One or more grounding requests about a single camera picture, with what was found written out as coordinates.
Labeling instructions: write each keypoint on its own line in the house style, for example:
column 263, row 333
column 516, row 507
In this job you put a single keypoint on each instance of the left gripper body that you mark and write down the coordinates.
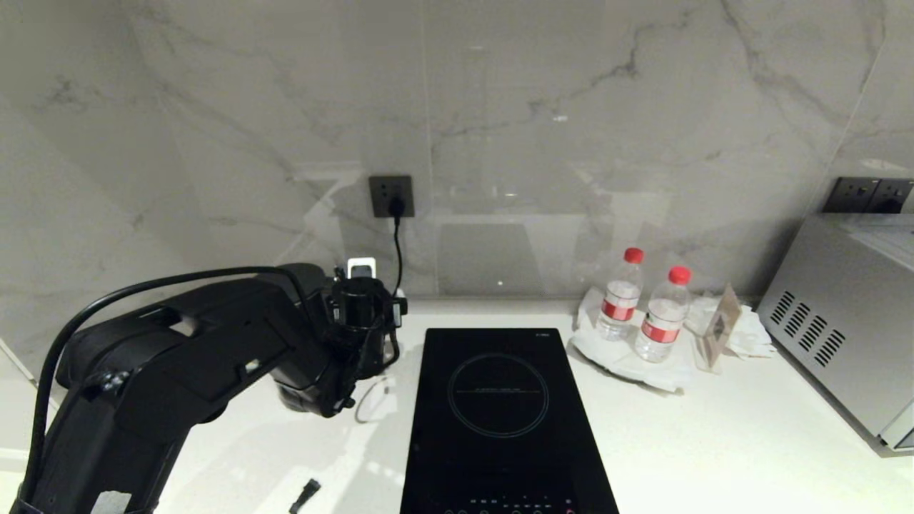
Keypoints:
column 363, row 305

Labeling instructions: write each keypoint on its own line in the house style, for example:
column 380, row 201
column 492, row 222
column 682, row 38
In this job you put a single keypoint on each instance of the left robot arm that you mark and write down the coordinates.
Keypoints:
column 164, row 364

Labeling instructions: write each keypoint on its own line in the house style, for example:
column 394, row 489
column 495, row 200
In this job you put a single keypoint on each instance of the black induction cooktop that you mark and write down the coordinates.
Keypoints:
column 500, row 421

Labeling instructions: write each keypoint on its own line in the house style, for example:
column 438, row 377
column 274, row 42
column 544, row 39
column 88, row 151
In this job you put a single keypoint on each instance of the small black clip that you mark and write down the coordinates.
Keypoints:
column 305, row 495

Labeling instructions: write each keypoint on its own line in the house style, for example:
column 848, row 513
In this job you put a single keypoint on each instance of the red capped water bottle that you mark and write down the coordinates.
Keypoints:
column 621, row 300
column 660, row 321

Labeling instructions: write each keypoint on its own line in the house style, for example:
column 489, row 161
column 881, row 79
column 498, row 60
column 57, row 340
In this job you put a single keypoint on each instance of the white tray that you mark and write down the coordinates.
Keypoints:
column 628, row 360

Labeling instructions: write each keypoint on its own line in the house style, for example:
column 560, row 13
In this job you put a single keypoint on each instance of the clear card stand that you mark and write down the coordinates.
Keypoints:
column 717, row 325

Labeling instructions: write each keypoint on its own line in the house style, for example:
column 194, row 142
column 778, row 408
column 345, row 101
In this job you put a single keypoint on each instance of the white folded cloth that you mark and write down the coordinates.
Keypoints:
column 753, row 335

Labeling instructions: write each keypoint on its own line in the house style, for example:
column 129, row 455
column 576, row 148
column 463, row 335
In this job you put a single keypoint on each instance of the silver microwave oven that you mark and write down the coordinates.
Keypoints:
column 842, row 321

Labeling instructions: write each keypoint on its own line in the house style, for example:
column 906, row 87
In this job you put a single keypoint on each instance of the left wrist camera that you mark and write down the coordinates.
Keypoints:
column 362, row 269

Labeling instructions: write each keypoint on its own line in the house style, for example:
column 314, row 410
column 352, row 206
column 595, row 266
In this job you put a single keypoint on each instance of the dark double wall socket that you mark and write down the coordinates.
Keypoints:
column 867, row 194

